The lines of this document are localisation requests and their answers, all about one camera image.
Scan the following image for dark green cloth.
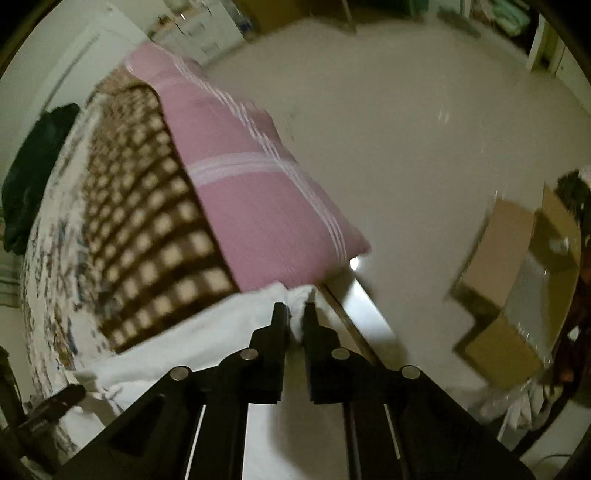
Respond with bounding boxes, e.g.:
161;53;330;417
1;103;81;254

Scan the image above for open cardboard box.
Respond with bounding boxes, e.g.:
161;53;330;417
450;184;583;392

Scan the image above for wooden bed frame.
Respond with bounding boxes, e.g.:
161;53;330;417
318;268;398;365

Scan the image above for floral printed bedsheet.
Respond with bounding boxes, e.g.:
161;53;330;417
19;90;122;455

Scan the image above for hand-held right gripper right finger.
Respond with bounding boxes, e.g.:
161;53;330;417
302;302;536;480

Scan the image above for pink striped blanket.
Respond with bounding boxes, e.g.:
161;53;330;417
124;43;372;294

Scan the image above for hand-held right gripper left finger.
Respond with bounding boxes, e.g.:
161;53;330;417
54;302;293;480

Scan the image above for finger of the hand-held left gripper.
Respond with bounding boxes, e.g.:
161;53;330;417
18;384;88;432

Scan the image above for white cloth pile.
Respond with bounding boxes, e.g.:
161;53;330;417
468;378;561;450

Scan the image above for white pants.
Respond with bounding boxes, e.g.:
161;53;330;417
58;282;352;480

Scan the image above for brown checkered blanket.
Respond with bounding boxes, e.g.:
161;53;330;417
82;74;241;355

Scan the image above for white cabinet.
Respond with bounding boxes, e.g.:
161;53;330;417
150;0;245;63

